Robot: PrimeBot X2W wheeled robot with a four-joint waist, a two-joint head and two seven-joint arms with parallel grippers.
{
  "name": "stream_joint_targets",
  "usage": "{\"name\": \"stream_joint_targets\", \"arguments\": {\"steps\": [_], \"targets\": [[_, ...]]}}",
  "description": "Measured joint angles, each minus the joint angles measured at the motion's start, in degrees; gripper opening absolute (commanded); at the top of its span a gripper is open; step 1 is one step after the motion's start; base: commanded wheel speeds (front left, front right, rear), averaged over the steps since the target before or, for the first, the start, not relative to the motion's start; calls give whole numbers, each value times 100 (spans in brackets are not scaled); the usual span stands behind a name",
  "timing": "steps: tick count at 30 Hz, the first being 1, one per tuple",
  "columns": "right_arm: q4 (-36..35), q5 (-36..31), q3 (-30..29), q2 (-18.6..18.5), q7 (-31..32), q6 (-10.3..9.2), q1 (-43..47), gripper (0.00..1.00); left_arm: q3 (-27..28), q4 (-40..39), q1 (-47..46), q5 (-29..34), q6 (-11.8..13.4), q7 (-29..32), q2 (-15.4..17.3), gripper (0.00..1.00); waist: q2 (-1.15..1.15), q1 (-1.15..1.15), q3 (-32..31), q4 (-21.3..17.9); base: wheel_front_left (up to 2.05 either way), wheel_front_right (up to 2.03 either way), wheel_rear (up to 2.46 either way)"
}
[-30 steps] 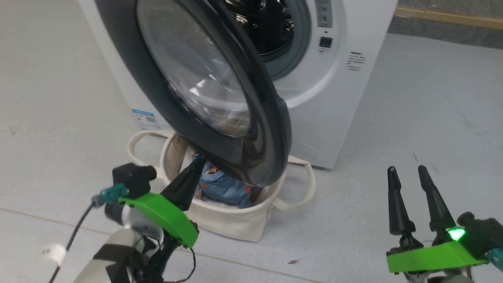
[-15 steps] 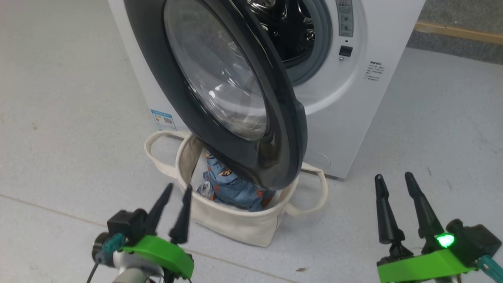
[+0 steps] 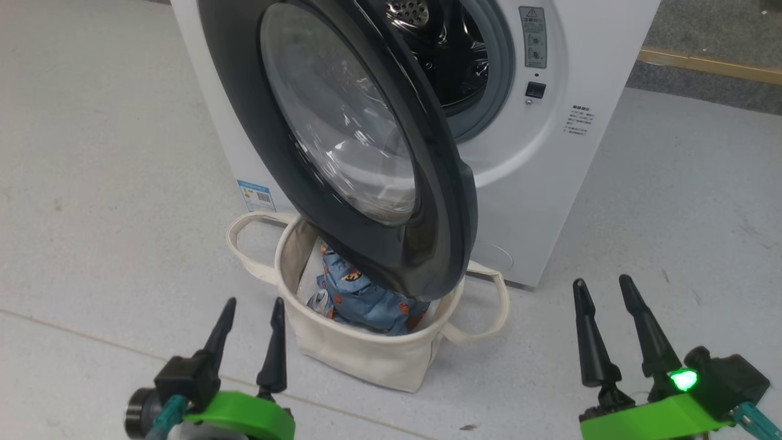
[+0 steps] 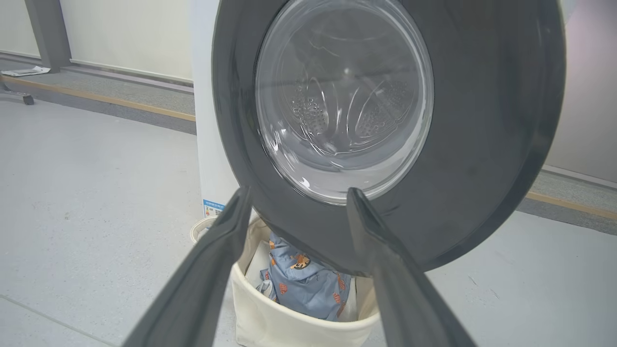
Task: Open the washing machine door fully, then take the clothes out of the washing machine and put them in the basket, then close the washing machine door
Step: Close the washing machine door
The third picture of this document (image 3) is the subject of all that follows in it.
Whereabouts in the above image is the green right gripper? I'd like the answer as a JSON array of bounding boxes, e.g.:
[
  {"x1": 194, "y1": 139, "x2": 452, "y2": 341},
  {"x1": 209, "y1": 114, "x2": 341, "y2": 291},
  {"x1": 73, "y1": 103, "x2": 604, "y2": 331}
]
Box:
[{"x1": 573, "y1": 274, "x2": 735, "y2": 440}]

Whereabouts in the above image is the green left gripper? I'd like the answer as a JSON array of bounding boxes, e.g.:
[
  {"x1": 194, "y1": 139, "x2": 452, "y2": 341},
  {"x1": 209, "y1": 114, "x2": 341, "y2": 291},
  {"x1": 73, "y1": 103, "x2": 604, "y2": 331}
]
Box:
[{"x1": 182, "y1": 298, "x2": 296, "y2": 440}]

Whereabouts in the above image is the blue garment with orange print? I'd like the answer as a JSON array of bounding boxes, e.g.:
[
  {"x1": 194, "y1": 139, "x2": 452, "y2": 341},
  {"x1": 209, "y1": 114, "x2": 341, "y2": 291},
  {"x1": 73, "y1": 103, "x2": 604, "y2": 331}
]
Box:
[{"x1": 315, "y1": 241, "x2": 432, "y2": 337}]

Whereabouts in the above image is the dark round glass washer door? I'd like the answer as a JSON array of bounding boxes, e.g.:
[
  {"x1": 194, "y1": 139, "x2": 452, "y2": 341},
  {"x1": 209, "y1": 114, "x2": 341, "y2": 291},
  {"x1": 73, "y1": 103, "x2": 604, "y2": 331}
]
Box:
[{"x1": 197, "y1": 0, "x2": 478, "y2": 302}]

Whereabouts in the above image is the cream canvas laundry basket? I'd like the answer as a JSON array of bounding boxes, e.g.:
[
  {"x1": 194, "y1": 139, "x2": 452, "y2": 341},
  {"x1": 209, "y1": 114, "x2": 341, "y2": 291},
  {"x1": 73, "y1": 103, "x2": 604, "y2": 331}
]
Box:
[{"x1": 226, "y1": 211, "x2": 511, "y2": 393}]

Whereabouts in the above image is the white front-load washing machine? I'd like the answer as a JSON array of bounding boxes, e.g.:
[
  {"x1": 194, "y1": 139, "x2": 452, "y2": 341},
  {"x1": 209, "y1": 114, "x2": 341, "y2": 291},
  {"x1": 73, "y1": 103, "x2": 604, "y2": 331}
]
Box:
[{"x1": 170, "y1": 0, "x2": 663, "y2": 289}]

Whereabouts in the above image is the grey rubber door seal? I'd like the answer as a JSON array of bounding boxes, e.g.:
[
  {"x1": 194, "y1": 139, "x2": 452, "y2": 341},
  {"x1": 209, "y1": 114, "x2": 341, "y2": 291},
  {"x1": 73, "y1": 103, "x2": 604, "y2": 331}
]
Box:
[{"x1": 455, "y1": 0, "x2": 517, "y2": 145}]

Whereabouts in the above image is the blue energy label sticker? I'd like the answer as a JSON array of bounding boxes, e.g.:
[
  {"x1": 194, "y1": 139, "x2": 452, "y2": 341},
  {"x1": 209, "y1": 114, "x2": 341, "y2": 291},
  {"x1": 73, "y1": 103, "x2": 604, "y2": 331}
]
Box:
[{"x1": 237, "y1": 179, "x2": 276, "y2": 214}]

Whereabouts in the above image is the yellow floor strip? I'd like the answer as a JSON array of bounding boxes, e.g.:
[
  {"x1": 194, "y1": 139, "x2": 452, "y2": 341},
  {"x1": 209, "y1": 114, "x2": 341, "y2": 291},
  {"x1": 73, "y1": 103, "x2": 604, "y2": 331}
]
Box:
[{"x1": 637, "y1": 47, "x2": 782, "y2": 86}]

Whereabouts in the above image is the grey warning label sticker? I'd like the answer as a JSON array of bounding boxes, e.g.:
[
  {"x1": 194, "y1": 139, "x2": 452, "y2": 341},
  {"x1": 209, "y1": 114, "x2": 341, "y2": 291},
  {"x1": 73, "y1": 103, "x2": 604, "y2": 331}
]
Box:
[{"x1": 519, "y1": 6, "x2": 548, "y2": 70}]

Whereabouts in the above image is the stainless steel washer drum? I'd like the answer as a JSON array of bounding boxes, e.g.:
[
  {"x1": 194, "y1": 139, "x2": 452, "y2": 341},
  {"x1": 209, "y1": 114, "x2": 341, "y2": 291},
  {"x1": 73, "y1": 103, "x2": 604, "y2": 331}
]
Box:
[{"x1": 385, "y1": 0, "x2": 491, "y2": 118}]

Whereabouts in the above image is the teal camera cable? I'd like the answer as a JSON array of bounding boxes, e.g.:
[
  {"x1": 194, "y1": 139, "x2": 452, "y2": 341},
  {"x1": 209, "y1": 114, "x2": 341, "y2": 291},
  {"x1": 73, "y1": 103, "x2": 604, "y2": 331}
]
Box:
[
  {"x1": 730, "y1": 400, "x2": 782, "y2": 440},
  {"x1": 145, "y1": 394, "x2": 187, "y2": 440}
]

